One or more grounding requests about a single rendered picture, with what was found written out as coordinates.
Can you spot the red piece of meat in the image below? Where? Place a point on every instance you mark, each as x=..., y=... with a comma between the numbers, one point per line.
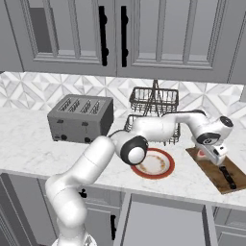
x=201, y=154

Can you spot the grey cupboard door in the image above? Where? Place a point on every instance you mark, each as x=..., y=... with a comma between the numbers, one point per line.
x=179, y=35
x=64, y=35
x=99, y=217

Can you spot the wooden cutting board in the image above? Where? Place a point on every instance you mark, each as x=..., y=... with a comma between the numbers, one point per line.
x=221, y=179

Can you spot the grey lower cupboard door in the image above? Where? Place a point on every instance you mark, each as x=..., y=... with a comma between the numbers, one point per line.
x=99, y=217

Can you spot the red-rimmed white plate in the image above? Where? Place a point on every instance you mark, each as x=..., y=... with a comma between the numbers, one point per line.
x=157, y=166

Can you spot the grey lower drawer front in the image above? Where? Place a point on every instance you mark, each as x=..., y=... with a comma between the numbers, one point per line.
x=232, y=227

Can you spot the grey lower cupboard side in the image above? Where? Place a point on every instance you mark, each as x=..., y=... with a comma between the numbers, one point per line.
x=16, y=211

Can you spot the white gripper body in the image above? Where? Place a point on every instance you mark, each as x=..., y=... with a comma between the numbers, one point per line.
x=214, y=155

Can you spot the open grey drawer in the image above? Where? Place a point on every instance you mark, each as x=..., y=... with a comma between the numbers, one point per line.
x=163, y=224

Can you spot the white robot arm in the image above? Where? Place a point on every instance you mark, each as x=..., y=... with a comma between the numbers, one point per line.
x=96, y=160

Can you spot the grey upper cupboard door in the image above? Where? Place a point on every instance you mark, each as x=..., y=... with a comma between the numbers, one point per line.
x=179, y=35
x=64, y=35

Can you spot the grey four-slot toaster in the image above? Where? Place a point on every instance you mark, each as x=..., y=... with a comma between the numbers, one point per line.
x=78, y=120

